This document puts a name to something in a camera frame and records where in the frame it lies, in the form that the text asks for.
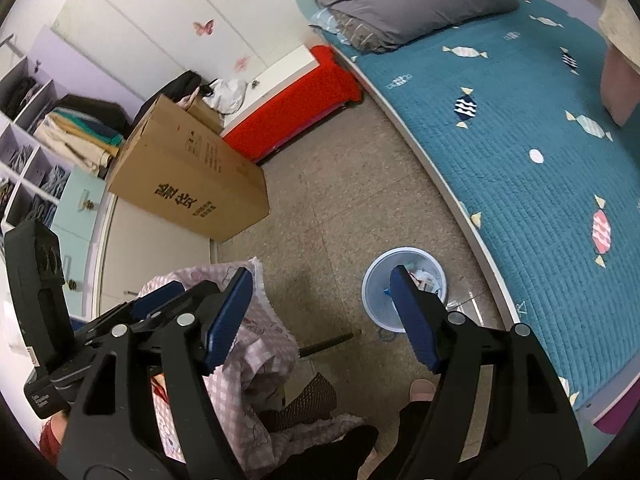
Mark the light blue trash bin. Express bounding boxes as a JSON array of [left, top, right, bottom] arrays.
[[361, 246, 448, 334]]

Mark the person's left hand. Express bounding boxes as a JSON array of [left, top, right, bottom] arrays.
[[39, 410, 70, 466]]

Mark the pink checked tablecloth table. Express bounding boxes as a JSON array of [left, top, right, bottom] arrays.
[[138, 257, 364, 479]]

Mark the person's pink slipper foot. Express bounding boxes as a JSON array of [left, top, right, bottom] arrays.
[[409, 379, 436, 402]]

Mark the folded clothes stack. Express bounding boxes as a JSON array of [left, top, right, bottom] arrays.
[[32, 94, 132, 178]]

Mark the large brown cardboard box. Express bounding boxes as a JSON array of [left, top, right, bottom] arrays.
[[106, 96, 270, 243]]

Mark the white plastic bag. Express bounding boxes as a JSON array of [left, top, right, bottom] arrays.
[[201, 79, 247, 115]]

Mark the teal candy pattern bed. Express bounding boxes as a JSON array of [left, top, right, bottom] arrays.
[[328, 0, 639, 419]]

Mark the red bench with white top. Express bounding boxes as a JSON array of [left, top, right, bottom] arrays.
[[224, 46, 362, 162]]

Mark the black clothing pile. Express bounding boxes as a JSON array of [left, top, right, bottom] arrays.
[[132, 70, 212, 127]]

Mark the pink pillow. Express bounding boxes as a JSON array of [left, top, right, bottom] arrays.
[[600, 44, 639, 127]]

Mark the beige cloth on chair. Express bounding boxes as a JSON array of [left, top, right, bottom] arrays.
[[599, 0, 640, 73]]

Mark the white cabinet with handles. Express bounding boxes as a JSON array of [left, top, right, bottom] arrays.
[[49, 164, 214, 321]]

